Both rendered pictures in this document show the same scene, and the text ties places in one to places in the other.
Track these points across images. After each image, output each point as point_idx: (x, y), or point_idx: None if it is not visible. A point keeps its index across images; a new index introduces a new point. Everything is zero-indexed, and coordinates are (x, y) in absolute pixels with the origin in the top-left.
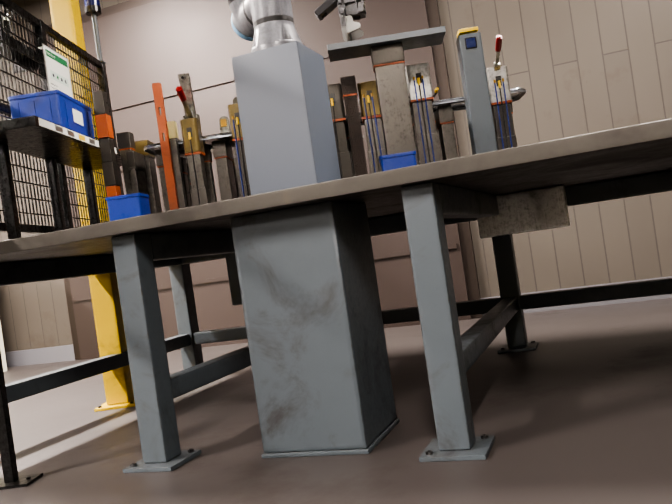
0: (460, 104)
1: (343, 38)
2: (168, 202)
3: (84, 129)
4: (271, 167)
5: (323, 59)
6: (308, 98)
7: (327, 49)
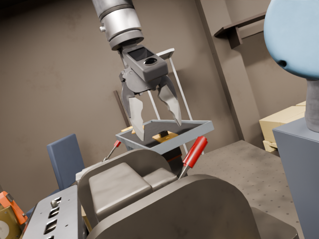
0: (43, 216)
1: (178, 117)
2: None
3: None
4: None
5: (273, 133)
6: None
7: (213, 127)
